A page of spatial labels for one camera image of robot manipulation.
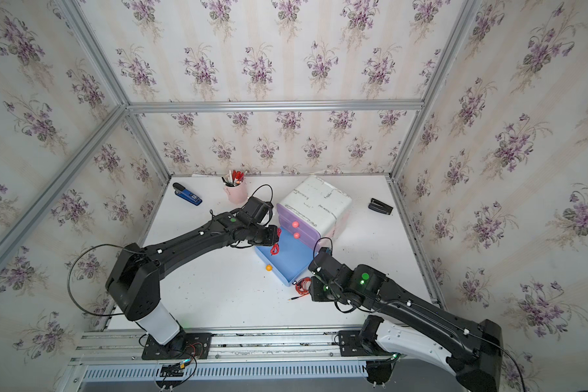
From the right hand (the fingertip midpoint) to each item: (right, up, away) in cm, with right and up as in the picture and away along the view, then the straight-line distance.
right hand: (315, 291), depth 73 cm
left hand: (-11, +13, +11) cm, 20 cm away
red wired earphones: (-13, +10, +12) cm, 21 cm away
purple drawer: (-5, +15, +13) cm, 20 cm away
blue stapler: (-56, +30, +37) cm, 74 cm away
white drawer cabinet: (+2, +26, +9) cm, 28 cm away
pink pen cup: (-31, +30, +32) cm, 54 cm away
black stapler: (+32, +24, +35) cm, 53 cm away
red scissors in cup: (-32, +38, +34) cm, 60 cm away
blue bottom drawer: (-9, +4, +20) cm, 22 cm away
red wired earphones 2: (-3, -3, +12) cm, 13 cm away
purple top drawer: (-5, +20, +7) cm, 22 cm away
